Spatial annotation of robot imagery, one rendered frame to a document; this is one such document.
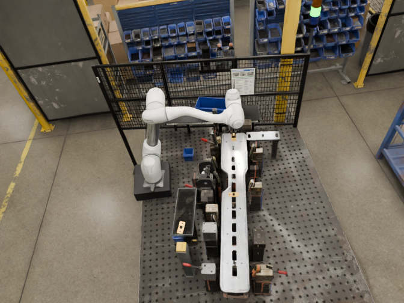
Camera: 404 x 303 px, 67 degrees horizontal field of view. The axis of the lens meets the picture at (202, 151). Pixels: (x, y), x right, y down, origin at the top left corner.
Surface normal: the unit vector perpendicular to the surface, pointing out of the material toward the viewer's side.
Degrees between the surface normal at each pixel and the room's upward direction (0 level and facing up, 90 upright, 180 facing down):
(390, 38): 91
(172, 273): 0
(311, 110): 0
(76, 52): 92
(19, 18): 90
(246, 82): 90
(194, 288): 0
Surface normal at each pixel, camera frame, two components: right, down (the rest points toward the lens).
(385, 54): 0.13, 0.74
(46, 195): -0.10, -0.66
